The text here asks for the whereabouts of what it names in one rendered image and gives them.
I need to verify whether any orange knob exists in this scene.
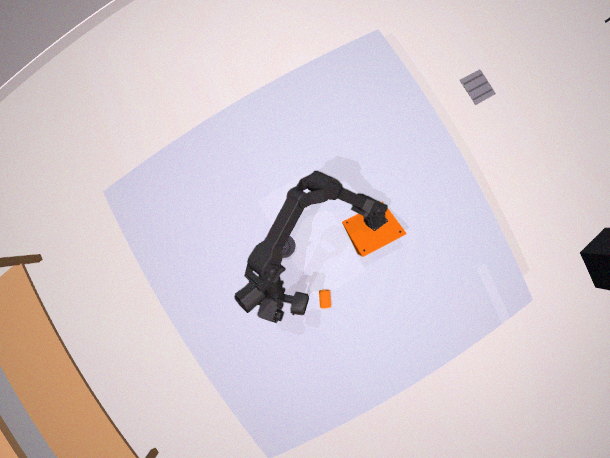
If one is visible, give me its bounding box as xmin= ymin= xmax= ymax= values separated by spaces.
xmin=319 ymin=289 xmax=331 ymax=308

